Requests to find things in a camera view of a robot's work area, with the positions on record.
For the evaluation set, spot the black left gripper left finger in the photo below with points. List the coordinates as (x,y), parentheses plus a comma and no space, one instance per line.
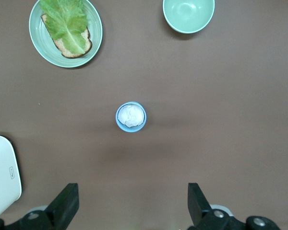
(62,208)

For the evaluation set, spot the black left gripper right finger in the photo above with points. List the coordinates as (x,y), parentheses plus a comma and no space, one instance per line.
(199,210)

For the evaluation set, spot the blue cup holding paper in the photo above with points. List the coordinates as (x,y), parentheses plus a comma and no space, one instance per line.
(130,129)

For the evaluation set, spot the white toaster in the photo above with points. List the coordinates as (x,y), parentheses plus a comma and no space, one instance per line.
(2,172)

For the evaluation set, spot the toasted bread slice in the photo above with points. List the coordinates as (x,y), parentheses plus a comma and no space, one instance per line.
(61,48)

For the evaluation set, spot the pale green plate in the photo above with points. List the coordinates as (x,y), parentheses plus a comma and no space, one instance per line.
(40,48)

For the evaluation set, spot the green lettuce leaf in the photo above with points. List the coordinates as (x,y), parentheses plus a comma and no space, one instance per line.
(64,21)

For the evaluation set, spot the pale green bowl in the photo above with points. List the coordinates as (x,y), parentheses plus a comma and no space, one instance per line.
(187,14)

